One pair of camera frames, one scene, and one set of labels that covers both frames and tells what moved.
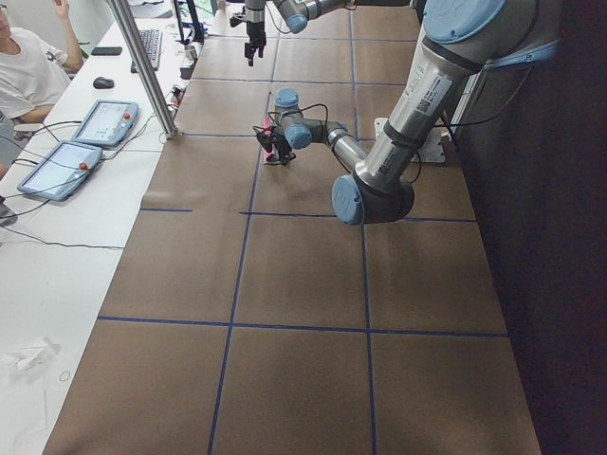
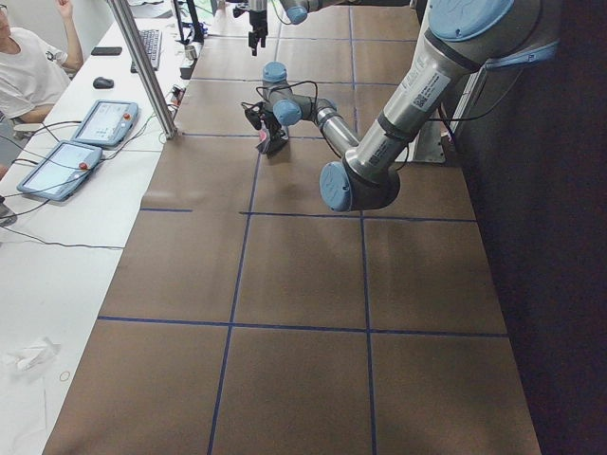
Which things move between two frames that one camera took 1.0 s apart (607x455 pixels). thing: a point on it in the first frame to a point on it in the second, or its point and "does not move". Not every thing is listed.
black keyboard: (153, 41) does not move
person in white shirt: (34, 74) does not move
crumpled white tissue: (31, 357) does not move
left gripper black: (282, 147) to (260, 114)
